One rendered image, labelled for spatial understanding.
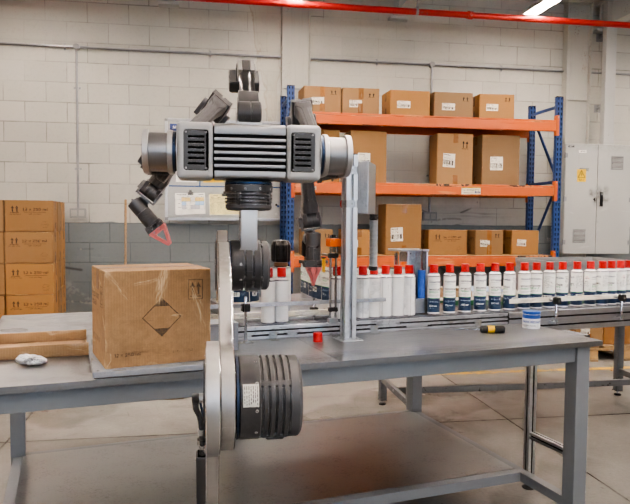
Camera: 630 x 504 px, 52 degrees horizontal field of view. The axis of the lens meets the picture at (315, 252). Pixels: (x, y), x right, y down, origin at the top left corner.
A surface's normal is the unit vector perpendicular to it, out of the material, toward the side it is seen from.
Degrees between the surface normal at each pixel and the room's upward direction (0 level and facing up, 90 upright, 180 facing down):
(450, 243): 90
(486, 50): 90
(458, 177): 90
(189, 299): 90
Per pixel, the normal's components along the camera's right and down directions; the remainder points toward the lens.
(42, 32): 0.16, 0.05
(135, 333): 0.45, 0.05
